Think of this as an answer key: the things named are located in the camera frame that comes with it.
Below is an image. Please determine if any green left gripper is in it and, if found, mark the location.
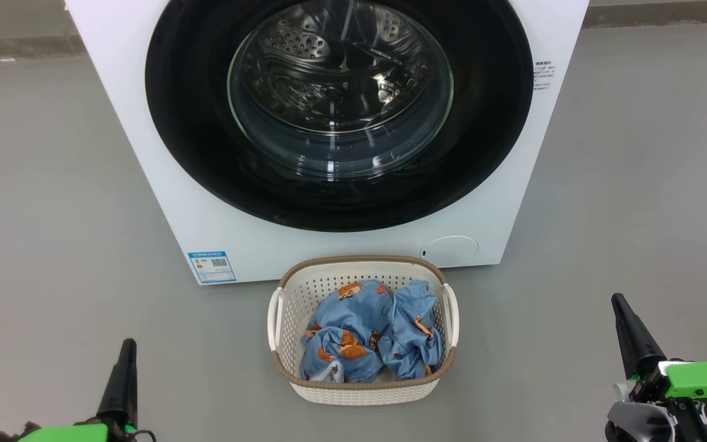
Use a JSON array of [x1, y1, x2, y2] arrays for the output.
[[0, 339, 156, 442]]

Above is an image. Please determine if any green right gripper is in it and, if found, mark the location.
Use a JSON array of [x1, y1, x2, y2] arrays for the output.
[[611, 293, 707, 442]]

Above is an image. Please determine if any blue cartoon print garment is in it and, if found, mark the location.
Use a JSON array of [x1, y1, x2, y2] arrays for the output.
[[300, 281, 394, 384], [378, 280, 445, 380]]

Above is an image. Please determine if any black round glass washer door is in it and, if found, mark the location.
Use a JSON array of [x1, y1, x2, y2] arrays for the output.
[[145, 0, 535, 233]]

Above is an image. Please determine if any white front-load washing machine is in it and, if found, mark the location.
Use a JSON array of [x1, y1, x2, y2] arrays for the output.
[[65, 0, 590, 286]]

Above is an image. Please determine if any perforated steel washer drum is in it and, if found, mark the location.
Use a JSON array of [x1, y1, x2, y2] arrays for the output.
[[243, 0, 434, 136]]

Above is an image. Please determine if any blue energy label sticker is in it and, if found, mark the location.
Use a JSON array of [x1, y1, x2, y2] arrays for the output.
[[187, 250, 237, 285]]

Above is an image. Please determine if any cream perforated laundry basket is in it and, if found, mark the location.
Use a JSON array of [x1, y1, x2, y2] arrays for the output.
[[267, 255, 460, 406]]

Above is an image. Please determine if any round white filter cover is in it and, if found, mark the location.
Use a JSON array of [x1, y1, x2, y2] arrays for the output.
[[420, 236, 480, 268]]

